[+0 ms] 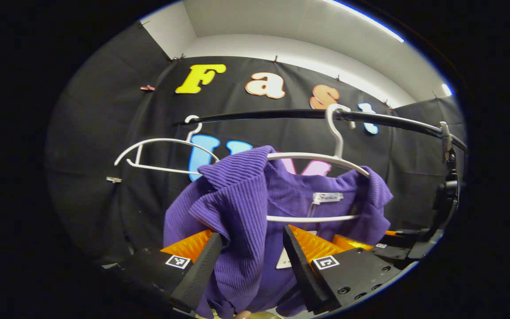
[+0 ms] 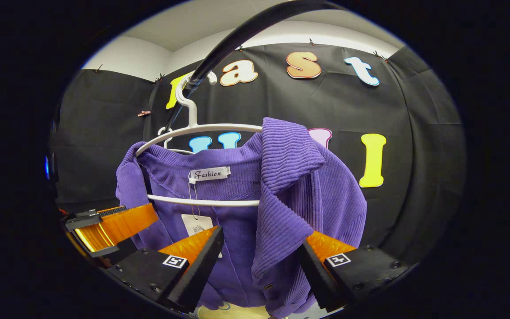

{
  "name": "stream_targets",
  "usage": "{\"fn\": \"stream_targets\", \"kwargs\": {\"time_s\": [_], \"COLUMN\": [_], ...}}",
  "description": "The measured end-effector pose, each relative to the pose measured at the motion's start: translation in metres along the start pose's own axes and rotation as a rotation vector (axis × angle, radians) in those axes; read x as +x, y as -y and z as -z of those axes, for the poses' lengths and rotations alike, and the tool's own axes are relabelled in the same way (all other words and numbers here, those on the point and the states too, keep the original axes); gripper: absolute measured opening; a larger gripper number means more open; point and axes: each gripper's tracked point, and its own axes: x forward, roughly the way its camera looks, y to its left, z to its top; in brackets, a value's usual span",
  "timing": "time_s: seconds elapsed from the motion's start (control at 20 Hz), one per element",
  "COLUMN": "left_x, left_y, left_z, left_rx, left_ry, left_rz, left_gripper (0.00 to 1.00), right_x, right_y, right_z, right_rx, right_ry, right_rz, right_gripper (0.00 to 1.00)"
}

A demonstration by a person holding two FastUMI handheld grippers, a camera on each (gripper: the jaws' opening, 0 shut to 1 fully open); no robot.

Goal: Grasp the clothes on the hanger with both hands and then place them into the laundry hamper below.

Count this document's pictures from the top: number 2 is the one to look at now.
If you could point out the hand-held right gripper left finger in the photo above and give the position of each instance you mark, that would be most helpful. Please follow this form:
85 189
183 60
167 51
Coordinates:
197 274

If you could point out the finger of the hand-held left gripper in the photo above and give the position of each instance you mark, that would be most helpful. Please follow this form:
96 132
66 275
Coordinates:
126 221
98 241

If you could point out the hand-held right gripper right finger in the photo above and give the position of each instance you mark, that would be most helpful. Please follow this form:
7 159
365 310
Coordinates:
317 279

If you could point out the purple ribbed knit garment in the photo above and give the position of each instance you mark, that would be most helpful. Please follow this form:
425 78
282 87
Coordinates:
290 177

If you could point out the white plastic clothes hanger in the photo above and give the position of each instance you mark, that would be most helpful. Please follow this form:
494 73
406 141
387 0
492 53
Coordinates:
163 131
191 113

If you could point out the pink cloth clip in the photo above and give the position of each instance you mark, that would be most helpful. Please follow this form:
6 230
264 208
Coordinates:
144 113

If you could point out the black clothes rail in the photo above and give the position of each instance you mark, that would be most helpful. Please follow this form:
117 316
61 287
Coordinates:
237 35

